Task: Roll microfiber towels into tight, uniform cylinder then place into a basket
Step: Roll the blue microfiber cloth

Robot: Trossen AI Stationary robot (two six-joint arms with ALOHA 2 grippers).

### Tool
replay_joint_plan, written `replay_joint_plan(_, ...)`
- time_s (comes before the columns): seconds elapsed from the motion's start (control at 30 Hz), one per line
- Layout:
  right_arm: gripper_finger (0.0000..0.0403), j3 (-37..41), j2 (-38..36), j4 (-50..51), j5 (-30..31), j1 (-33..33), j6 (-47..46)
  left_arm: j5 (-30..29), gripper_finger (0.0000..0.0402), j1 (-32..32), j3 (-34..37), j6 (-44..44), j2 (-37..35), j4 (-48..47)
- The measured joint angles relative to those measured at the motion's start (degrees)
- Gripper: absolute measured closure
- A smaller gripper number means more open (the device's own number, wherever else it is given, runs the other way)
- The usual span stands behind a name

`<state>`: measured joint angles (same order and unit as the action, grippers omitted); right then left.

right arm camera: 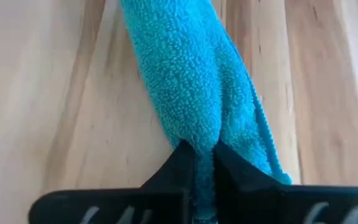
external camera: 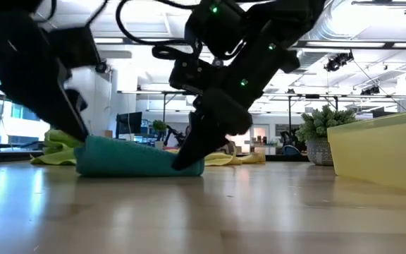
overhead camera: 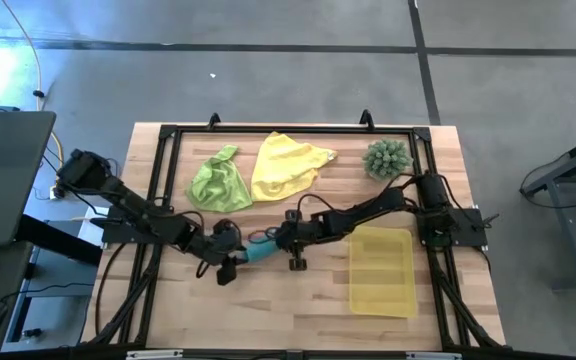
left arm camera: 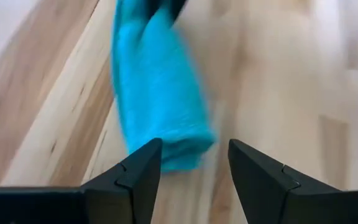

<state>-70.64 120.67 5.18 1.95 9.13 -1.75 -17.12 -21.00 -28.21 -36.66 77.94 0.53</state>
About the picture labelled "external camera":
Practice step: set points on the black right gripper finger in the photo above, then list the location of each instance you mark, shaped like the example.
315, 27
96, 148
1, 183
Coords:
213, 123

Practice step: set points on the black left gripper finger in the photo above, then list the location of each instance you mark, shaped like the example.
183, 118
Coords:
48, 98
78, 100

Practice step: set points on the yellow microfiber towel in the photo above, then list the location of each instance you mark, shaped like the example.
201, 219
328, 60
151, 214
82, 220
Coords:
231, 159

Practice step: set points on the lime green microfiber towel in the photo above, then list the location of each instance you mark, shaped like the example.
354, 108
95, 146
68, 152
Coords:
53, 151

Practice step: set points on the teal microfiber towel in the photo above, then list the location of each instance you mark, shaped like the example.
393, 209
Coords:
129, 158

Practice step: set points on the translucent yellow plastic basket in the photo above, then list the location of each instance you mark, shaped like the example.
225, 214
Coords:
382, 151

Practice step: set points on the black background robot arm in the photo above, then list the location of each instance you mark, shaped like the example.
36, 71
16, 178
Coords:
175, 135

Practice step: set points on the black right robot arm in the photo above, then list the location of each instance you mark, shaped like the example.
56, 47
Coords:
294, 14

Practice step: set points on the leafy plant in white pot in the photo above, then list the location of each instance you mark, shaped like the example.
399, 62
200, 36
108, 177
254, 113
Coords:
159, 126

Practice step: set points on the black computer monitor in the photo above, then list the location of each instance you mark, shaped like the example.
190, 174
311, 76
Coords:
129, 123

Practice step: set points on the black ceiling spotlight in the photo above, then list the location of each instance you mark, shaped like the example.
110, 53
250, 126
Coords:
338, 61

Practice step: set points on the green succulent in patterned pot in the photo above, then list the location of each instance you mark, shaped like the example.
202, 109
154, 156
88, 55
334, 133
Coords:
317, 151

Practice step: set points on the black ceiling camera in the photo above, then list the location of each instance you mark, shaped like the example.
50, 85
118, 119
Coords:
101, 67

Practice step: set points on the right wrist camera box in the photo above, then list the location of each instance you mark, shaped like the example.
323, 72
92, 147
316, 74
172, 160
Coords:
192, 75

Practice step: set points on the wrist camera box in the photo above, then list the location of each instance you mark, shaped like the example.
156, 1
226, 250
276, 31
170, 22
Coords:
76, 47
192, 75

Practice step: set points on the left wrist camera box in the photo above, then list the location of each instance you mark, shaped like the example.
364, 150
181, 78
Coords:
76, 47

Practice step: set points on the black aluminium table frame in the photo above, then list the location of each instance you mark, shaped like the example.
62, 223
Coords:
284, 157

